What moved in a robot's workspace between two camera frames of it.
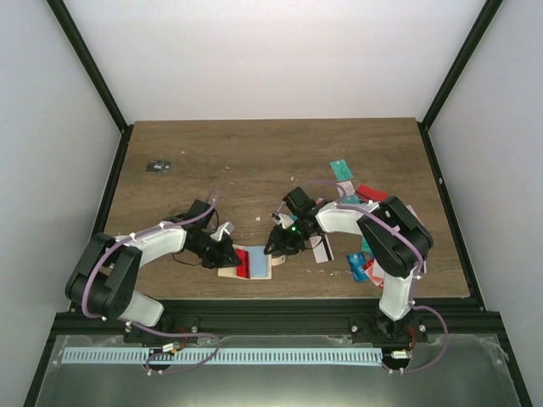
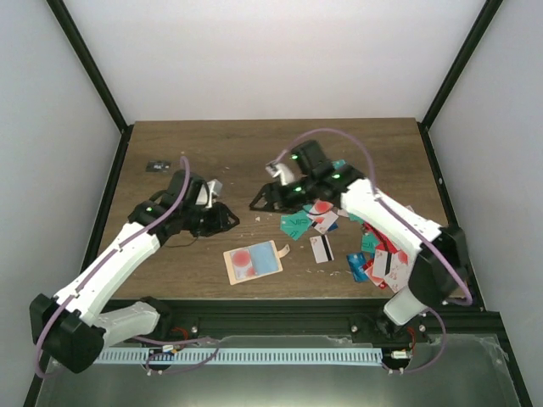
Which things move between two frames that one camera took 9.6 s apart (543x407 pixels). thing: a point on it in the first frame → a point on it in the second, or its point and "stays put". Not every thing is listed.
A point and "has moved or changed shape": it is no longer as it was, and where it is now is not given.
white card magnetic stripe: x=321 y=248 stays put
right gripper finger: x=271 y=242 → x=268 y=197
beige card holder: x=255 y=264 has moved or changed shape
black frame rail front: x=449 y=318 stays put
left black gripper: x=222 y=259 → x=221 y=223
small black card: x=159 y=166 stays put
